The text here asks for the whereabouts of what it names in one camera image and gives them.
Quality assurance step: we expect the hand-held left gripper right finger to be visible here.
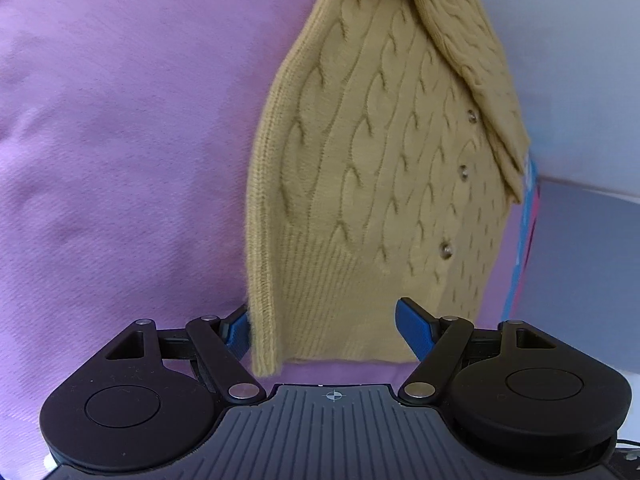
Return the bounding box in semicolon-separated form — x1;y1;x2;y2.
395;297;560;405

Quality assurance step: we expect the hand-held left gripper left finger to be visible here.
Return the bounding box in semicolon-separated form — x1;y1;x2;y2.
102;304;267;405

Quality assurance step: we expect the yellow cable-knit cardigan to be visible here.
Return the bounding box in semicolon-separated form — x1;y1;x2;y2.
241;0;532;377

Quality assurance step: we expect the light blue patterned cloth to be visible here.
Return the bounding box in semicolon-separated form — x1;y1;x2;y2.
502;152;543;323

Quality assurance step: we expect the pink floral bed sheet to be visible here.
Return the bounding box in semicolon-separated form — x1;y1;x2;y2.
0;0;532;466

